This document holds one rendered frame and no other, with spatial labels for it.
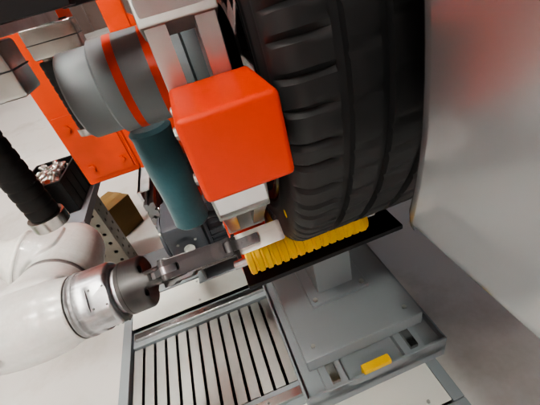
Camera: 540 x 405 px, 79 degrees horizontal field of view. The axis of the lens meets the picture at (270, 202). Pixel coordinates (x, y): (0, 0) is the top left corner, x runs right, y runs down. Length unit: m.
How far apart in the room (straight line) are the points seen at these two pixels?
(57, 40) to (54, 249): 0.37
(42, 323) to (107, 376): 0.83
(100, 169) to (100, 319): 0.70
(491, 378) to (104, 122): 1.04
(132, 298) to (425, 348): 0.67
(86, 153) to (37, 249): 0.53
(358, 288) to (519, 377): 0.45
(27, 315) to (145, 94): 0.32
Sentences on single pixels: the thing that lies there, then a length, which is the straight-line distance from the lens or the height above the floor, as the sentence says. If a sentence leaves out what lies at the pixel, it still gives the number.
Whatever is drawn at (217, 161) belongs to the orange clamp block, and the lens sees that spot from 0.24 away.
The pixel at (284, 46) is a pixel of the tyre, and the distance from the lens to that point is 0.27.
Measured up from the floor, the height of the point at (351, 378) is 0.15.
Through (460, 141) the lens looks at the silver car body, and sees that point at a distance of 0.22.
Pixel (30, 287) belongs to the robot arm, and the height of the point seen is 0.69.
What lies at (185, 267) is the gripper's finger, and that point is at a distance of 0.44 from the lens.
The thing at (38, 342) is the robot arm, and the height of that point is 0.65.
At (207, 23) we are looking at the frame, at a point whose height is 0.92.
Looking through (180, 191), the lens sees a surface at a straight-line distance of 0.75.
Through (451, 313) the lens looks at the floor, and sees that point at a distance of 1.17.
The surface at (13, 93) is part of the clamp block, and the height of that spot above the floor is 0.91.
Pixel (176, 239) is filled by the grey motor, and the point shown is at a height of 0.37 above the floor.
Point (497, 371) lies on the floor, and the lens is 1.11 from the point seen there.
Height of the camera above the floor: 0.95
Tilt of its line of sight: 36 degrees down
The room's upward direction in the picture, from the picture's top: 16 degrees counter-clockwise
